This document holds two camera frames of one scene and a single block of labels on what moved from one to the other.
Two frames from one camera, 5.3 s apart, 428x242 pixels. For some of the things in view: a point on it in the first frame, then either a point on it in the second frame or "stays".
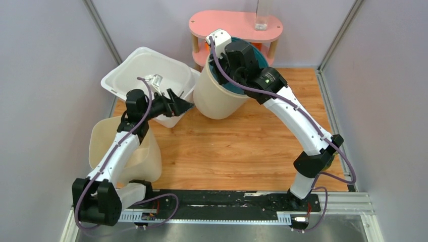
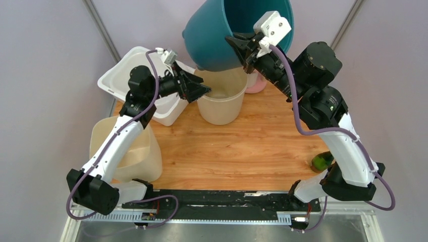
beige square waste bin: (145, 164) stays
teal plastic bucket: (260, 56) → (206, 30)
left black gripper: (176, 108) → (196, 90)
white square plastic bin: (122, 77) stays
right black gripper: (223, 58) → (249, 66)
